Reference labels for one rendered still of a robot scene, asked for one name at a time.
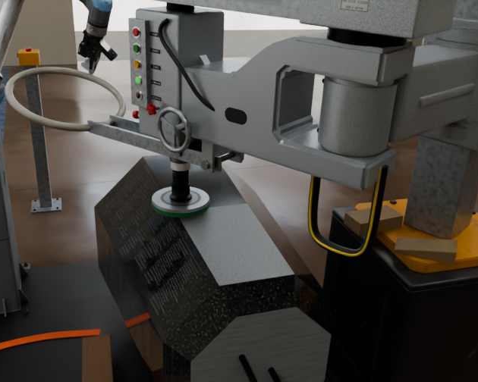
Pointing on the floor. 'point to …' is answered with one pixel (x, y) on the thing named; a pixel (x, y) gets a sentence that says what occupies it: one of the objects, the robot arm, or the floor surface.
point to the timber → (96, 359)
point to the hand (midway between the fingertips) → (92, 73)
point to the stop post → (27, 60)
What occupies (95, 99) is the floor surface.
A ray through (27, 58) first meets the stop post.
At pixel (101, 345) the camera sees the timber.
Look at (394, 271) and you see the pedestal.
